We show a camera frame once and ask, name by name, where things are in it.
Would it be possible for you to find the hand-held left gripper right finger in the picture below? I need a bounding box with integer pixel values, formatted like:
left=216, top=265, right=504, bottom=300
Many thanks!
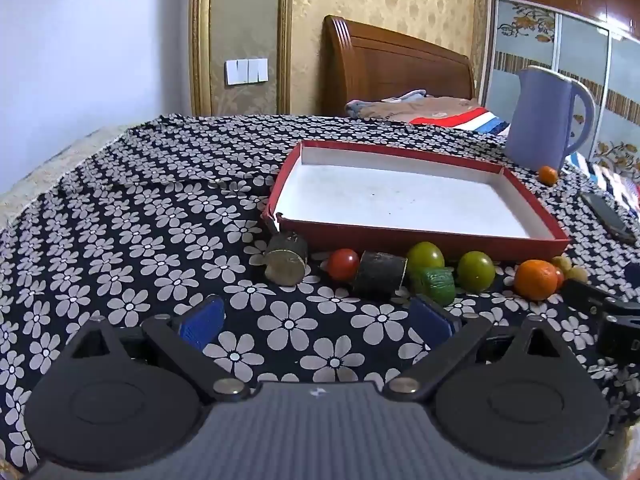
left=384, top=294, right=572, bottom=403

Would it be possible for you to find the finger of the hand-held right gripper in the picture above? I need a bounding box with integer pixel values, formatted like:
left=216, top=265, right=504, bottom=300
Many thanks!
left=563, top=280, right=621, bottom=312

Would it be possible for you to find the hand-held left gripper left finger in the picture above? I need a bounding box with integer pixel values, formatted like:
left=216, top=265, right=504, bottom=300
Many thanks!
left=68, top=295, right=250, bottom=403

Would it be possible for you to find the green bumpy fruit chunk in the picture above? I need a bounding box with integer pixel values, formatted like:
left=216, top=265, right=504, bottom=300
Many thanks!
left=412, top=267, right=457, bottom=306

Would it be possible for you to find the orange mandarin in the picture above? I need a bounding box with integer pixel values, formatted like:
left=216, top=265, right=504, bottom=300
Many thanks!
left=514, top=259, right=560, bottom=302

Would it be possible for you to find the green tomato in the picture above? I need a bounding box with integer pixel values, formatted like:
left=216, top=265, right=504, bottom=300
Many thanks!
left=406, top=241, right=446, bottom=273
left=457, top=251, right=497, bottom=292

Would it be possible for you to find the dark sugarcane piece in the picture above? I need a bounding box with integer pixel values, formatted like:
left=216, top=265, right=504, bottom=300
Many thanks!
left=351, top=250, right=408, bottom=297

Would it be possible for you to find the notched sugarcane piece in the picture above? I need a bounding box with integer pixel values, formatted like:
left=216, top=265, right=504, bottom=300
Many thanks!
left=265, top=230, right=309, bottom=287

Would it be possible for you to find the red cardboard box tray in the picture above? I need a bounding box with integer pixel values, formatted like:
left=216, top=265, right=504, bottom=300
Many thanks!
left=261, top=140, right=572, bottom=262

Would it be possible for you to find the black phone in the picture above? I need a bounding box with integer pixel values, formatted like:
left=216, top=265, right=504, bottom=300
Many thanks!
left=580, top=192, right=637, bottom=245

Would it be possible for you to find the black floral tablecloth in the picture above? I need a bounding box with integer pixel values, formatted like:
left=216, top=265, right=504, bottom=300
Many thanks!
left=0, top=112, right=640, bottom=476

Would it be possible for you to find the purple electric kettle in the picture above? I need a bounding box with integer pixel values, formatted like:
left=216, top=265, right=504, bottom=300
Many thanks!
left=504, top=65, right=597, bottom=173

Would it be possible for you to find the striped pillow bedding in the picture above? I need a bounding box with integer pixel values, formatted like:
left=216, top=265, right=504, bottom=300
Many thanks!
left=345, top=92, right=481, bottom=123

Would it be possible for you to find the beige patterned mattress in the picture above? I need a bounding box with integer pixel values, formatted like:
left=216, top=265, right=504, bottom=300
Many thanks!
left=0, top=125, right=131, bottom=231

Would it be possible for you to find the grey blue cloth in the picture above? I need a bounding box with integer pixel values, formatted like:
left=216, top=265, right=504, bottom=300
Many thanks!
left=346, top=89, right=427, bottom=113

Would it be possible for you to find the wooden bed headboard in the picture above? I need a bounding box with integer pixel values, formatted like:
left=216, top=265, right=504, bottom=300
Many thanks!
left=320, top=15, right=476, bottom=117

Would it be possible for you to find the sliding door wardrobe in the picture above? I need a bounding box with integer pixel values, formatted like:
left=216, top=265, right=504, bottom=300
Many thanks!
left=480, top=0, right=640, bottom=181

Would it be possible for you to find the white wall switch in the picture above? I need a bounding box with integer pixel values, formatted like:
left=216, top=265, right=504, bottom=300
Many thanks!
left=224, top=58, right=269, bottom=85

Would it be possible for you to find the gold wall moulding strip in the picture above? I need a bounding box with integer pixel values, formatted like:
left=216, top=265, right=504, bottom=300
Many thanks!
left=187, top=0, right=213, bottom=116
left=276, top=0, right=294, bottom=113

